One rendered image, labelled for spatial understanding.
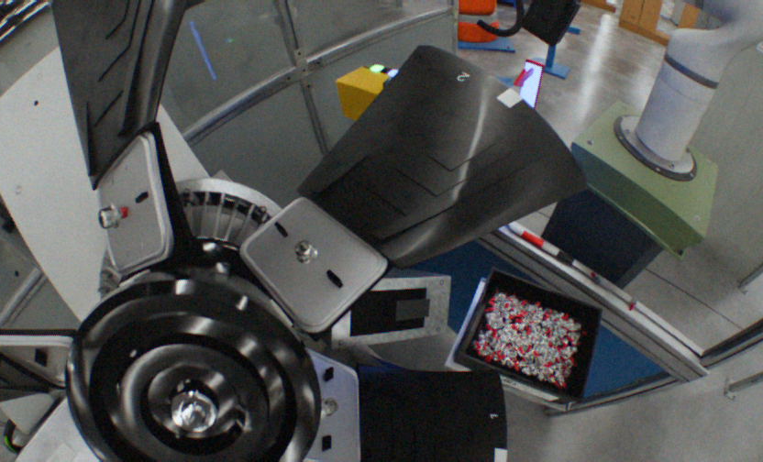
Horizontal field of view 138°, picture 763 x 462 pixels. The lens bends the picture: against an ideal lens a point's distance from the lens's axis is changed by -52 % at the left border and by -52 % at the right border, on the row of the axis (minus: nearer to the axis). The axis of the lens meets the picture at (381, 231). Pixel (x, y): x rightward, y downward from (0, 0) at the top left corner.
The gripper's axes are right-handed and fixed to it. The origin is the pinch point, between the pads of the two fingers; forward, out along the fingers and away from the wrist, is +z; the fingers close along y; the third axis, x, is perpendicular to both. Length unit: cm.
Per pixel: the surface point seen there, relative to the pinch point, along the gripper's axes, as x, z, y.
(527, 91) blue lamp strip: -0.4, 13.9, -11.8
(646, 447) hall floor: 137, 92, -26
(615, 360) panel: 53, 48, -14
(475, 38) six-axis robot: -132, 163, -309
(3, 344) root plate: -6.2, 3.6, 39.9
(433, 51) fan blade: -9.6, 10.2, -1.1
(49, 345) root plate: -4.5, 4.7, 37.1
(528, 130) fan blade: 3.6, 10.0, 1.0
